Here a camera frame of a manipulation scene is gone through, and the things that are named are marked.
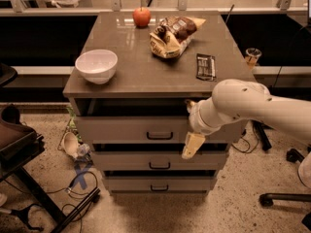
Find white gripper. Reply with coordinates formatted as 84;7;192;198
182;99;214;159

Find grey top drawer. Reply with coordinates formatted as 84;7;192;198
74;115;249;145

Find grey drawer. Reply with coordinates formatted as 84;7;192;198
103;177;217;192
91;151;226;171
74;115;249;145

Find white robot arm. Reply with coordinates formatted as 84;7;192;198
182;79;311;159

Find grey drawer cabinet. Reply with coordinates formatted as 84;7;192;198
62;11;262;199

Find grey middle drawer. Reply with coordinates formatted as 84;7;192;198
91;151;226;171

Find grey bottom drawer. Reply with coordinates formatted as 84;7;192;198
103;177;217;192

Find black snack bar wrapper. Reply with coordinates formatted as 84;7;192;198
196;53;216;82

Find black stand leg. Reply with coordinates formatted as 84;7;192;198
253;121;272;151

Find brown yellow chip bag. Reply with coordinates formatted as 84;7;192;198
150;16;205;59

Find plastic cup with drink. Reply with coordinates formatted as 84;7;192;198
245;48;261;69

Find black office chair base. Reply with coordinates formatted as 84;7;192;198
259;148;311;208

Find white bowl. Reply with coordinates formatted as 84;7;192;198
75;50;118;84

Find red apple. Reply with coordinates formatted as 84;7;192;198
132;7;151;27

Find white cup on floor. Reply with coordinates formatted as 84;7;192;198
61;132;79;158

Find dark chair at left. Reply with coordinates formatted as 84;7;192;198
0;62;101;233

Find black cable right floor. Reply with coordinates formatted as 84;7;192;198
230;127;260;154

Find black floor cables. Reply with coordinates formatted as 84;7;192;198
45;170;99;233

